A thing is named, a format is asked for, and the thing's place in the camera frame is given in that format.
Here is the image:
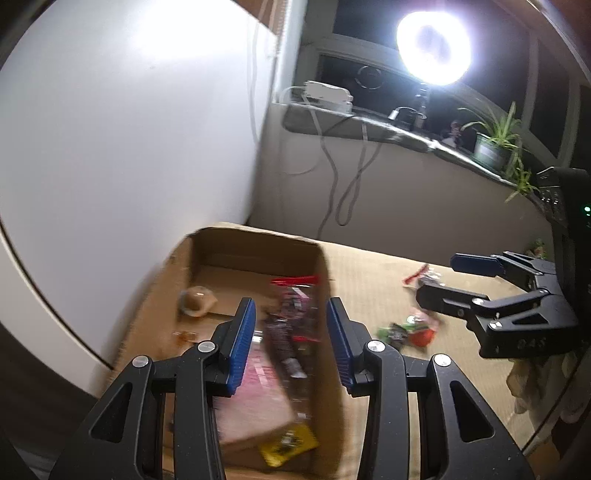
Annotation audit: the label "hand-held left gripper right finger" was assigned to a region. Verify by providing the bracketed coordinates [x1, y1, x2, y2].
[325, 298, 539, 480]

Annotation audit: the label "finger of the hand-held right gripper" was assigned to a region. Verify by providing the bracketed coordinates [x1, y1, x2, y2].
[450, 250, 563, 301]
[416, 281, 581, 361]

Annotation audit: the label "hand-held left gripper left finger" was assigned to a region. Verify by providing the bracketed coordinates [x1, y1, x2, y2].
[48, 298, 257, 480]

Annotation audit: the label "dark snack bag red tie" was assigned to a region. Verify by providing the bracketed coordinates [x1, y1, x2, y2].
[262, 273, 325, 385]

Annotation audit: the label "sliced bread bag pink print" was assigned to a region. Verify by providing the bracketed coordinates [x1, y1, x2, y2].
[216, 339, 303, 457]

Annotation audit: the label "cardboard box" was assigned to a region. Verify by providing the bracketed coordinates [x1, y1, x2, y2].
[108, 223, 352, 480]

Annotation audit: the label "small yellow candy packet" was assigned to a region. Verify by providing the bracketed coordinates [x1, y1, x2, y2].
[257, 423, 320, 470]

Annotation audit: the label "person's right hand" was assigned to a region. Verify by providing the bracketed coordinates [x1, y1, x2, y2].
[505, 352, 585, 424]

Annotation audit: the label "pink snack packet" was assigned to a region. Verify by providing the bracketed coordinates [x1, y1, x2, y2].
[405, 309, 440, 331]

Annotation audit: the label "red and clear wrapper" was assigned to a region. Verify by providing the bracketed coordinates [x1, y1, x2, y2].
[401, 263, 443, 290]

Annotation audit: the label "red snack packet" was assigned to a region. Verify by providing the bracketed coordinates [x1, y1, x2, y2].
[410, 327, 438, 348]

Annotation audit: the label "green candy packet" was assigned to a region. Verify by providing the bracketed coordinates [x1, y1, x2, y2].
[377, 321, 413, 348]

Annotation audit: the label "beige round object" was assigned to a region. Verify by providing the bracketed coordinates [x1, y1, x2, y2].
[178, 285, 219, 319]

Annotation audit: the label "striped beige blanket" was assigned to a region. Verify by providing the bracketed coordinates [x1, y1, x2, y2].
[318, 239, 560, 480]

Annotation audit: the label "potted spider plant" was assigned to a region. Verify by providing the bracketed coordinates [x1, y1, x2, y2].
[456, 100, 542, 205]

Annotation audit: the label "grey stone windowsill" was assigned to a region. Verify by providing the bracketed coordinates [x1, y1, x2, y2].
[281, 102, 555, 223]

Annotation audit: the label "small black tripod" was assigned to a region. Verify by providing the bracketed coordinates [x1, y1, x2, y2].
[412, 84, 433, 128]

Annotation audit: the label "white power strip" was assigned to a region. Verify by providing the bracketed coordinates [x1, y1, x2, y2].
[301, 80, 356, 114]

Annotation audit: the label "white wardrobe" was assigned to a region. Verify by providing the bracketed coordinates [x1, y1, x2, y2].
[0, 0, 283, 376]

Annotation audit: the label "thin dark cable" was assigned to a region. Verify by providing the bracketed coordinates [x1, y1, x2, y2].
[316, 110, 387, 237]

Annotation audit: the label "white cable loop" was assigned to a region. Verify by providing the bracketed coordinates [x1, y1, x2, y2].
[276, 84, 325, 177]

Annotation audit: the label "round ring light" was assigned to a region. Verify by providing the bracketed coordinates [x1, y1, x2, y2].
[395, 9, 474, 87]

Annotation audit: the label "long white hanging cable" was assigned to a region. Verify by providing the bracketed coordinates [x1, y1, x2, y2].
[247, 0, 279, 141]

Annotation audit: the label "white window frame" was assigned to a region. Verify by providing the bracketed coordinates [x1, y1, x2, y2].
[295, 0, 587, 171]

